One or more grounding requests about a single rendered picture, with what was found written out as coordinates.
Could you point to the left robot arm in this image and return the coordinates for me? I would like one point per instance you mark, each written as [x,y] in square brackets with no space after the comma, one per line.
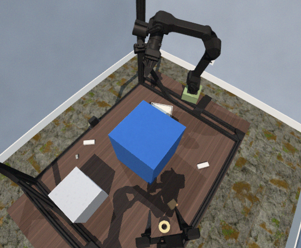
[164,23]

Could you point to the white square mat with dark border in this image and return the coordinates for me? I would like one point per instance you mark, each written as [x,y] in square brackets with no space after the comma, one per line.
[167,109]

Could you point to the white rectangular block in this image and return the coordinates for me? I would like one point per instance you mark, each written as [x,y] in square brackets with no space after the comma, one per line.
[89,142]
[202,165]

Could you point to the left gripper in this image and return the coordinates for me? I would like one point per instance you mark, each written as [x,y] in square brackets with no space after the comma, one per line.
[151,60]

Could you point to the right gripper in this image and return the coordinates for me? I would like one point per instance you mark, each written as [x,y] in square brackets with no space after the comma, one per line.
[187,234]

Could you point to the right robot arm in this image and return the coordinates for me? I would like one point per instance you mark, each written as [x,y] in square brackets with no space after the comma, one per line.
[171,242]

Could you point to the white open-sided box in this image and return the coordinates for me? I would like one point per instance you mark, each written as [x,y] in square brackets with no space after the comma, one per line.
[78,197]

